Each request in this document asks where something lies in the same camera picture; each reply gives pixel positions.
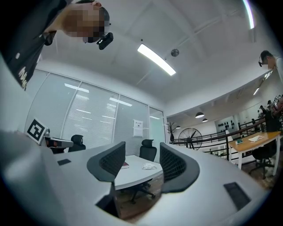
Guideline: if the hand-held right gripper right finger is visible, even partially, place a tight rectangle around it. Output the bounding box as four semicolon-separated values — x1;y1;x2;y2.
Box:
132;143;272;226

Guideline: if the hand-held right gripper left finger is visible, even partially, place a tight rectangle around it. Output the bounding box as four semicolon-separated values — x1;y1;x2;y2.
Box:
42;141;126;226

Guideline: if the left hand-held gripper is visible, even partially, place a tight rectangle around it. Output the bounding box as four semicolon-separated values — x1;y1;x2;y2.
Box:
26;117;74;154

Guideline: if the white wet wipe pack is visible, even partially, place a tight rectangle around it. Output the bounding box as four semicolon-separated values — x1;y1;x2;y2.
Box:
141;162;157;170

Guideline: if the black mesh office chair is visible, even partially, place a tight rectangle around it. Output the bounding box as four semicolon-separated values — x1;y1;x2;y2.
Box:
129;139;158;204
68;134;86;153

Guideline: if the black metal railing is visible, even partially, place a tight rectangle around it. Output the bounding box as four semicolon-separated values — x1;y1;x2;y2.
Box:
169;117;283;159

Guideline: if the black coat stand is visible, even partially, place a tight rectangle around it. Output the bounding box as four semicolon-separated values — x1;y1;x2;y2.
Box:
166;122;176;143

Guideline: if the wooden table with white legs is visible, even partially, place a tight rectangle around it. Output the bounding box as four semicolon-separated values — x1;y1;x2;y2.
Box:
228;131;283;170

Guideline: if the dark swivel office chair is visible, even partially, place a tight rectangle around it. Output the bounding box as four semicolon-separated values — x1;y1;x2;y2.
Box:
249;141;277;179

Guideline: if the white paper notice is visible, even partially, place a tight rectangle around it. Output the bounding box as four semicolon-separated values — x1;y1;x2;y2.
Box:
132;119;144;138

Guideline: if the person's black shirt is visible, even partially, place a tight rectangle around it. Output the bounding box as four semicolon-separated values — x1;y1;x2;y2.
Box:
0;0;67;91

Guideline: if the person's head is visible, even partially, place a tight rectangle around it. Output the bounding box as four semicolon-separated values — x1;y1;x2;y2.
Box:
63;0;110;44

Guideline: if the long ceiling light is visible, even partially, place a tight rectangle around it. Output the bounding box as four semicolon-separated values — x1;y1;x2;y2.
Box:
137;43;177;76
242;0;255;30

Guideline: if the black pedestal fan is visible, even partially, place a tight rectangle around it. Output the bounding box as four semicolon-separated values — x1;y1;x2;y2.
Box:
178;128;203;151

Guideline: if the black head-worn camera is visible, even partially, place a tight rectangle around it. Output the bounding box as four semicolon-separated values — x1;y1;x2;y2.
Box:
96;32;114;50

